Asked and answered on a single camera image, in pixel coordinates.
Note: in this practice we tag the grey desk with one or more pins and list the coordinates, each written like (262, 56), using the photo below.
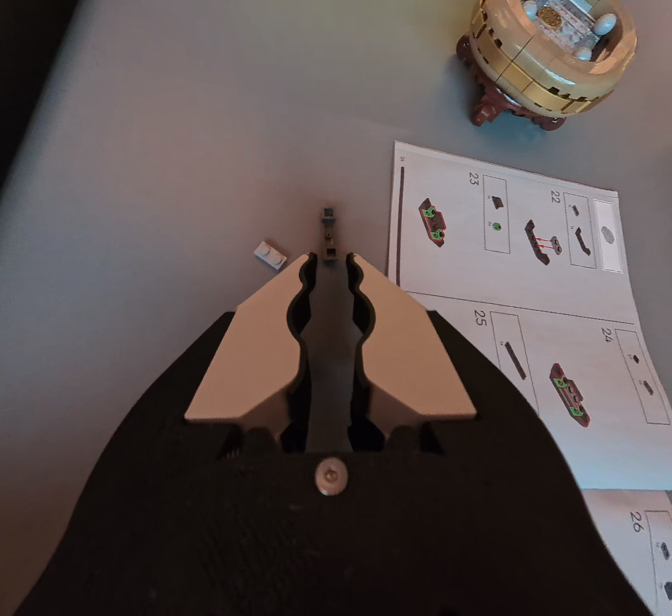
(183, 128)

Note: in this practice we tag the tan brick model pot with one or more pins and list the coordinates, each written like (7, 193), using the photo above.
(525, 65)

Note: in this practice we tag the instruction booklet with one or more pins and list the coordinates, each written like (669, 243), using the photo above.
(551, 285)

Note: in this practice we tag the small dark toy piece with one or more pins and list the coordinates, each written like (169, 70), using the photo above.
(328, 235)

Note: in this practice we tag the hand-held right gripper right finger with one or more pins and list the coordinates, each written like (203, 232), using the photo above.
(414, 364)

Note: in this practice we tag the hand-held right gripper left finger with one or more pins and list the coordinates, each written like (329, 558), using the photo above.
(246, 364)

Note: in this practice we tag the grey toy plate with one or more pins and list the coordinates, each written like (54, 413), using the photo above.
(270, 254)

